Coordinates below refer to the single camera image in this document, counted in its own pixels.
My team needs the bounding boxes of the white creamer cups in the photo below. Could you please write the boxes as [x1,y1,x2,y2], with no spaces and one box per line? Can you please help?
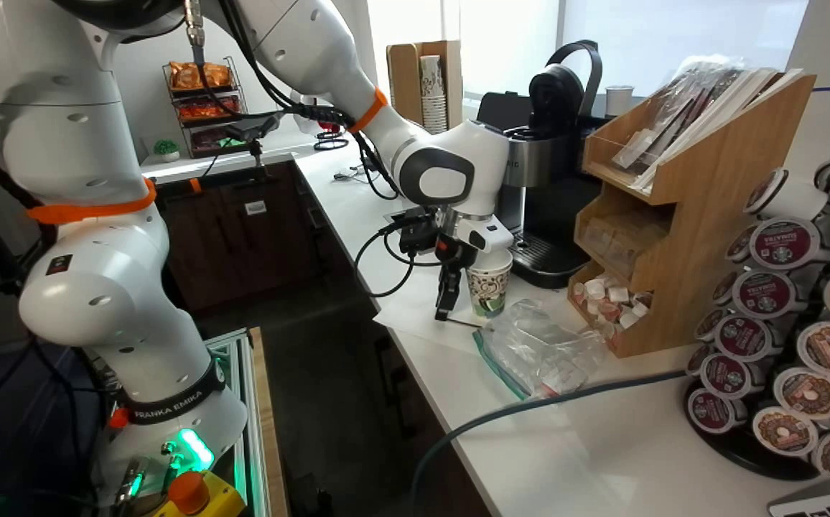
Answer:
[580,272,652,332]

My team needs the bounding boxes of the stack of white cups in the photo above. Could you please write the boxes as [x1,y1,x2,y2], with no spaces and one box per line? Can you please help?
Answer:
[418,51,447,134]

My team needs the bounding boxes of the yellow emergency stop box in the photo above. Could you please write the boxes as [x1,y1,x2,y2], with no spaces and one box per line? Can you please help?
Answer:
[148,470,247,517]

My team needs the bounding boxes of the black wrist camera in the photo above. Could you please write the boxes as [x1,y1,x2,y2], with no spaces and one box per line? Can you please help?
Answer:
[391,204,442,259]

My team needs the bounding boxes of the black plastic container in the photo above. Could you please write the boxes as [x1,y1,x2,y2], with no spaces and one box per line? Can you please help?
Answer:
[474,89,537,138]

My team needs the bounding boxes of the clear plastic zip bag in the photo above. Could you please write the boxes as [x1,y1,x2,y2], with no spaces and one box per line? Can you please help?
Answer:
[470,296,608,401]

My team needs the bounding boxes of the wooden board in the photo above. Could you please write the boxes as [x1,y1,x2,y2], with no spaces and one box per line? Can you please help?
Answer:
[244,325,292,517]

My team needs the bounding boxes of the white paper napkin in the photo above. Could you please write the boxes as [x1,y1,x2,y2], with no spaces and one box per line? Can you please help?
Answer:
[373,275,487,342]

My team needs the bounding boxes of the wire snack rack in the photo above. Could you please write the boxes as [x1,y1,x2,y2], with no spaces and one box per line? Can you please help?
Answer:
[161,56,249,155]

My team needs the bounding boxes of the maroon lid coffee pod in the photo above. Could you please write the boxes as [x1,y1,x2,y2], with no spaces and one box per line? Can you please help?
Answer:
[694,308,724,342]
[684,385,737,435]
[747,216,823,272]
[743,168,791,216]
[709,270,741,308]
[728,266,799,321]
[724,227,754,266]
[697,354,754,398]
[711,312,774,364]

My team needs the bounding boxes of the wooden condiment organizer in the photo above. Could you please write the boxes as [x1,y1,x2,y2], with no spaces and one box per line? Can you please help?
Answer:
[564,65,817,359]

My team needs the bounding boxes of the orange snack bag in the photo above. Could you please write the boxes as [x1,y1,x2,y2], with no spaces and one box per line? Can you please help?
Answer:
[162,61,234,95]
[174,95,241,125]

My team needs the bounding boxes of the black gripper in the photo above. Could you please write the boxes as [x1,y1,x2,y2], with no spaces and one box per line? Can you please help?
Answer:
[429,232,481,321]

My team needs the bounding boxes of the grey cable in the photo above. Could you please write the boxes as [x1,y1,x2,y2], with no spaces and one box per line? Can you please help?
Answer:
[408,368,688,517]

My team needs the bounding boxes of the dark wooden cabinet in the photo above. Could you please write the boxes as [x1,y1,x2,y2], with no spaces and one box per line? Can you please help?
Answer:
[138,160,339,312]

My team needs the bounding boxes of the white printed box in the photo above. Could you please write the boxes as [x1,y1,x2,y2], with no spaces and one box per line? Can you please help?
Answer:
[765,470,830,517]

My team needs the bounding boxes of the green round object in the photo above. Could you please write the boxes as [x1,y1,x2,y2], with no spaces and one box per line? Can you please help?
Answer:
[148,138,184,163]

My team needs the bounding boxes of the tea bag packets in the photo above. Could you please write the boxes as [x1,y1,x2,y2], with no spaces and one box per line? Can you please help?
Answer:
[610,56,784,176]

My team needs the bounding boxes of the stacked printed paper coffee cups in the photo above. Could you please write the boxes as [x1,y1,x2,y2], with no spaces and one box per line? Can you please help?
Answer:
[465,250,516,321]

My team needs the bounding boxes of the black pod coffee machine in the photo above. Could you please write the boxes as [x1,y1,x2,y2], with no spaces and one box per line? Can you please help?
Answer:
[497,36,608,286]

